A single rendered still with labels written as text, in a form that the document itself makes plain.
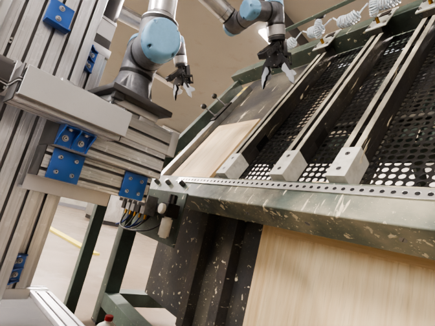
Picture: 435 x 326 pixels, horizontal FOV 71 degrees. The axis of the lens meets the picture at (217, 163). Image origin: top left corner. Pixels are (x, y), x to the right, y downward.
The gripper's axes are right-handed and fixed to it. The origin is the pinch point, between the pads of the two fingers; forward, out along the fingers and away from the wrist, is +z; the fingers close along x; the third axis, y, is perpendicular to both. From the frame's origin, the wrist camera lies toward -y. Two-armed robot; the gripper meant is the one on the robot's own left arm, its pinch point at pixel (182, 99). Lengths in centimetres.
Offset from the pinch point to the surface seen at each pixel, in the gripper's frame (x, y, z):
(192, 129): 26.7, 27.4, 18.9
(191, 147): 4.3, 6.5, 29.0
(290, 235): -80, -20, 59
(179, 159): 5.0, -3.5, 35.0
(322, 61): -61, 54, -12
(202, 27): 272, 282, -147
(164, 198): -19, -33, 49
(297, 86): -59, 29, 1
